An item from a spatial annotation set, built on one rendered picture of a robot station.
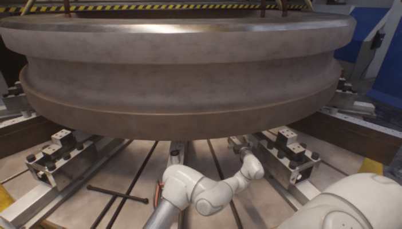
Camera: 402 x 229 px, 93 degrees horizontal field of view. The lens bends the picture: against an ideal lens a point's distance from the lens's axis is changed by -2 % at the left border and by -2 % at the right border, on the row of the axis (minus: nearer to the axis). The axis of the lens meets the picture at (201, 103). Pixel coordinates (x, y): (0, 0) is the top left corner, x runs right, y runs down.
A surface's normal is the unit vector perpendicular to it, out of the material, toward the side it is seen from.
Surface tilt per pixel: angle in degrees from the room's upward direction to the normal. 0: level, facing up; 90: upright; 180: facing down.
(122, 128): 90
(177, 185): 30
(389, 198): 17
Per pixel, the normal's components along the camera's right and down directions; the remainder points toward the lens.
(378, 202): 0.13, -0.73
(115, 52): -0.13, 0.45
